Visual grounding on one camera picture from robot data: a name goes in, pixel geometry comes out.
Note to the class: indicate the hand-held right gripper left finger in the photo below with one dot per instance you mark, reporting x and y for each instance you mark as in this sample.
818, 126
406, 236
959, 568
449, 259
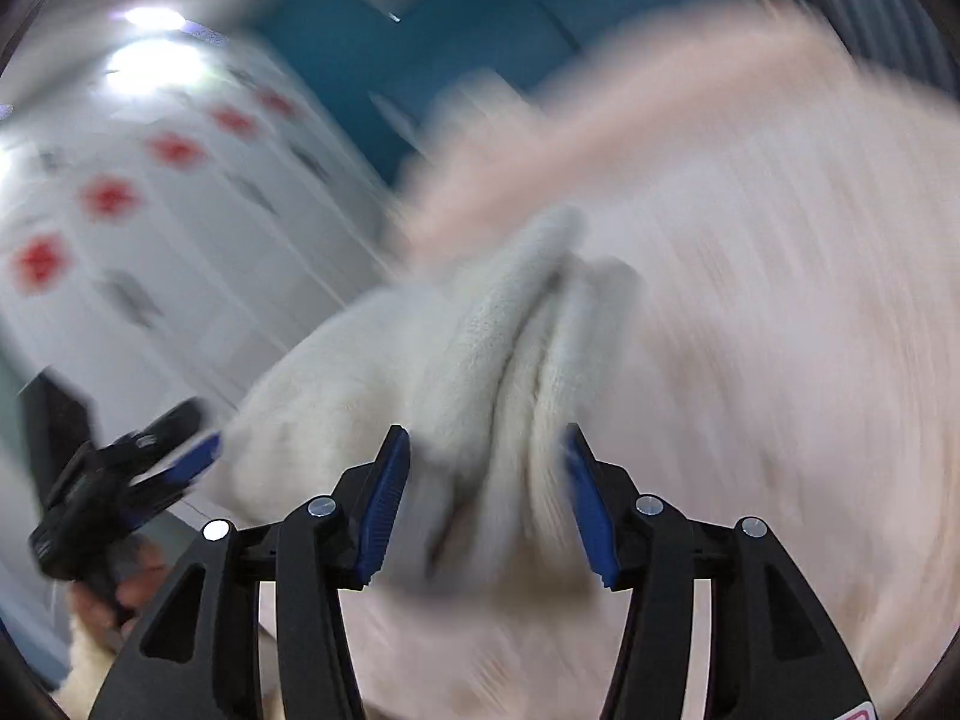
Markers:
382, 510

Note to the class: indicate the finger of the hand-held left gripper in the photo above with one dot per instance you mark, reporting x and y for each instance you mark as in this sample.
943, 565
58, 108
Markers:
169, 427
187, 465

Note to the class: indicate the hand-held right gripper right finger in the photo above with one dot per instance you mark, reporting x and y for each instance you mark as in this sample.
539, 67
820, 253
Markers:
592, 517

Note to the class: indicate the cream knit sweater black hearts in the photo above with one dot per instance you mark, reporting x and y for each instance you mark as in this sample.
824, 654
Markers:
465, 360

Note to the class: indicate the person's left forearm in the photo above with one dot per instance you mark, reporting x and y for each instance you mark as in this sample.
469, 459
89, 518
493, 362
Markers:
86, 679

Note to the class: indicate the person's left hand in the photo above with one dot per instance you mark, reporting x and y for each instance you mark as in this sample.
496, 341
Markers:
146, 577

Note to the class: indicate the white wardrobe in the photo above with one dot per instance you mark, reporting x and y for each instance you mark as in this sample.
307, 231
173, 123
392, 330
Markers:
187, 255

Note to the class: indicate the pink duvet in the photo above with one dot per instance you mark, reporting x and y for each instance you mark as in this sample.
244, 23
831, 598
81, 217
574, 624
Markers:
600, 135

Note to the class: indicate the ceiling light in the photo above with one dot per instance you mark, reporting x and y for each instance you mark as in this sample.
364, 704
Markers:
150, 17

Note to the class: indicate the grey blue curtain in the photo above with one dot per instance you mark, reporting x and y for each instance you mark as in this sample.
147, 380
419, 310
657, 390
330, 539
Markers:
862, 7

